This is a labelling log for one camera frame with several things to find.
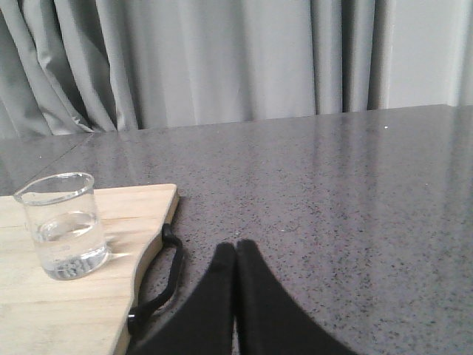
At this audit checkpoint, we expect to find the clear glass beaker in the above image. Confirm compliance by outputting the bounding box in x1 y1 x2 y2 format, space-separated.
13 172 110 280

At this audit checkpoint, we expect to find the grey curtain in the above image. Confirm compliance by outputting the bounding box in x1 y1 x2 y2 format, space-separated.
1 1 472 139

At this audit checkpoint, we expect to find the light wooden cutting board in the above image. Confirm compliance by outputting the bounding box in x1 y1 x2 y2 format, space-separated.
1 183 179 354

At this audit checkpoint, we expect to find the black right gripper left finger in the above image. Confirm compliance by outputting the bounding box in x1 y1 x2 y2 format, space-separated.
132 243 237 354

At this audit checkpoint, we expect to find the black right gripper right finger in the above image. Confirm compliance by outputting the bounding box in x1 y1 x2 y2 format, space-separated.
236 240 354 354

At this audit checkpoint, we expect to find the black board carry strap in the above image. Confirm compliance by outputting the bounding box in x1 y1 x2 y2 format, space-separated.
127 223 184 336

